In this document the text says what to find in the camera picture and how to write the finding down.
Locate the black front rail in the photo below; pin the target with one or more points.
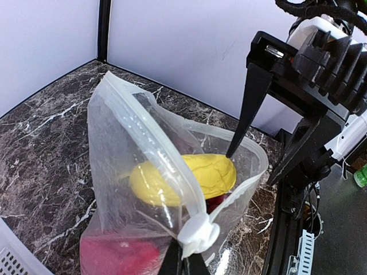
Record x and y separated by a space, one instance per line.
290 209

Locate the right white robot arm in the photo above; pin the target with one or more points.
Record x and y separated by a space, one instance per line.
345 15

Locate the clear zip top bag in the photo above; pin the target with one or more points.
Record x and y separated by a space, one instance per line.
126 127

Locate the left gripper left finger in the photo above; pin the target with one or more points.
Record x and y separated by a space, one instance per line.
172 262

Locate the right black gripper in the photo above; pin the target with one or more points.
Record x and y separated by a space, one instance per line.
320 73

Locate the green bottle cap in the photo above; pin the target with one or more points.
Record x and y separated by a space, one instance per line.
360 177

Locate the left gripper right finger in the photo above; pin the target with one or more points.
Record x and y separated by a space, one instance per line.
195 265

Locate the yellow bell pepper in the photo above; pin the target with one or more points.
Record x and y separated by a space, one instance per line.
204 176

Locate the right black frame post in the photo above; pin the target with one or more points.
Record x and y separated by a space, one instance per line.
103 30

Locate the white slotted cable duct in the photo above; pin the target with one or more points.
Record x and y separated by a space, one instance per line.
305 253

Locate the red bell pepper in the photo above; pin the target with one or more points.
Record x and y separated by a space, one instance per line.
111 254

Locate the dark red grape bunch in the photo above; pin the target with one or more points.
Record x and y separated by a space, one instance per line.
221 201

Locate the white plastic basket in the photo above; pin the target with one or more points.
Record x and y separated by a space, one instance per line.
16 257

